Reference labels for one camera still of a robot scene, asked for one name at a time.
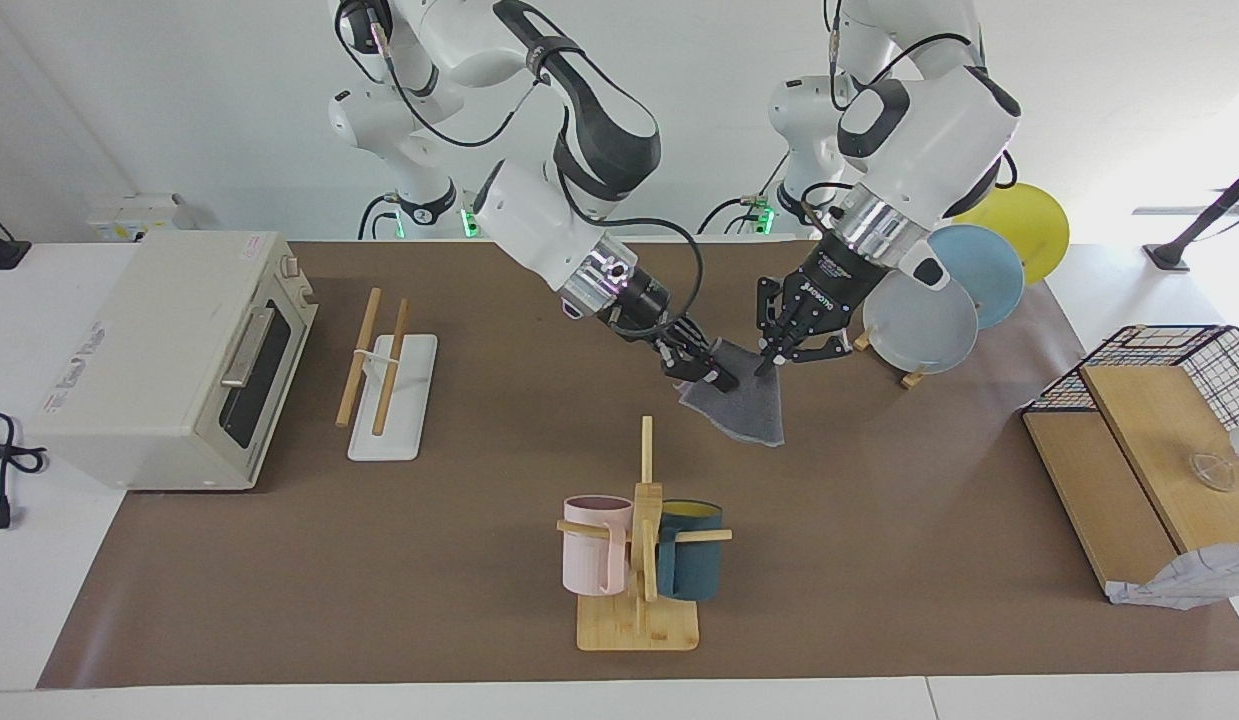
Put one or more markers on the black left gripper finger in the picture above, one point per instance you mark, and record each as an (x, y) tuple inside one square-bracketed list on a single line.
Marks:
[(814, 350), (774, 320)]

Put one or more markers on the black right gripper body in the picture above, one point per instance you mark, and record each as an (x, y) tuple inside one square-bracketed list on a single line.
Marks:
[(644, 305)]

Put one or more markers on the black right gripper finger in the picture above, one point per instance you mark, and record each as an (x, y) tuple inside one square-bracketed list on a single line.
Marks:
[(694, 340), (699, 372)]

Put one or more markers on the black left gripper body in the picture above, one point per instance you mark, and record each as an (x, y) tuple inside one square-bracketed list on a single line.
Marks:
[(829, 285)]

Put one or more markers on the purple and grey towel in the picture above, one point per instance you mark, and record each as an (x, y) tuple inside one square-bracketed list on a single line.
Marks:
[(749, 410)]

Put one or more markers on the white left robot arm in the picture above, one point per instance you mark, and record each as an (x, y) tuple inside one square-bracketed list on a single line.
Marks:
[(939, 130)]

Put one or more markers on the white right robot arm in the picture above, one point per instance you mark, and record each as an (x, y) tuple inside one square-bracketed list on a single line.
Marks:
[(539, 220)]

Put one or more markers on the wooden plate rack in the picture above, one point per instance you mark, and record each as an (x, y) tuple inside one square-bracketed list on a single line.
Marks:
[(914, 380)]

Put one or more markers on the white towel rack wooden bars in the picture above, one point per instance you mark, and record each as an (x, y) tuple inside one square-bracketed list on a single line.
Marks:
[(394, 430)]

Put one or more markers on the grey plate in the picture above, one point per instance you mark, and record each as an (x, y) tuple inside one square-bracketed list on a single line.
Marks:
[(924, 325)]

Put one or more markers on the light blue plate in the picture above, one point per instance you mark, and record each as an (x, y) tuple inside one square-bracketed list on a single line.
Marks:
[(989, 270)]

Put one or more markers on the dark teal mug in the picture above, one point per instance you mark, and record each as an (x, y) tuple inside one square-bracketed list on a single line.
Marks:
[(694, 570)]

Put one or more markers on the yellow plate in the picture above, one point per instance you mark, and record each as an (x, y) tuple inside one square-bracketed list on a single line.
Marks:
[(1034, 225)]

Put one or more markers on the pink mug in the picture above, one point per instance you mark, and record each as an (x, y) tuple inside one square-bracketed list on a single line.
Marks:
[(594, 560)]

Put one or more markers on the wooden mug tree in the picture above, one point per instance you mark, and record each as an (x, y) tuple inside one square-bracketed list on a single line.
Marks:
[(639, 625)]

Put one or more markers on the brown table mat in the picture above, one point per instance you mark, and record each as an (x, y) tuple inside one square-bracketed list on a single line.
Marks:
[(379, 580)]

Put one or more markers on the clear glass lid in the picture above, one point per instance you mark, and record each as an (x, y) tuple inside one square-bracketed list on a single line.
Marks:
[(1214, 470)]

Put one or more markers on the cream toaster oven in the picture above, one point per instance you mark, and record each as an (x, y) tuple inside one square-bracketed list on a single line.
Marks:
[(149, 350)]

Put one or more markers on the white power adapter box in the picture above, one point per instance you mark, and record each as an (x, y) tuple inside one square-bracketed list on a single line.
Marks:
[(139, 215)]

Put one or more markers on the black camera stand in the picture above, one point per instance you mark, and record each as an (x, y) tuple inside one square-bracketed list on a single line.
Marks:
[(1169, 255)]

